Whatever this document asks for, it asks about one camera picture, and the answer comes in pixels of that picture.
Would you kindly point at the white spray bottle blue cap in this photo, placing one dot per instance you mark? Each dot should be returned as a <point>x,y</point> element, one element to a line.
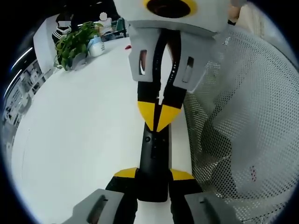
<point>97,47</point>

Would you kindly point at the small red object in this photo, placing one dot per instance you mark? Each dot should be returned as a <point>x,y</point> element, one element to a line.
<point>128,47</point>

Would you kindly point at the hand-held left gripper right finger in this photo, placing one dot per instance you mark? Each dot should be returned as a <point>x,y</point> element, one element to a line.
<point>196,205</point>

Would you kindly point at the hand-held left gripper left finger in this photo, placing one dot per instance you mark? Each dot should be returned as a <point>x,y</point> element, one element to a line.
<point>102,205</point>

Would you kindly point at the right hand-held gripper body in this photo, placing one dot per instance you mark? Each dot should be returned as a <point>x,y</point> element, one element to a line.
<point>210,14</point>

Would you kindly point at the white mesh laundry basket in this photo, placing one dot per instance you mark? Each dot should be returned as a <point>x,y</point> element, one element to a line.
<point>257,105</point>

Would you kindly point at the green potted plant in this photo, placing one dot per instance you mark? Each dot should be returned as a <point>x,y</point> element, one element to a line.
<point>72,44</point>

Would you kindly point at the black remote control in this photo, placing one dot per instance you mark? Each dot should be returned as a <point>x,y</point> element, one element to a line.
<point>154,163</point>

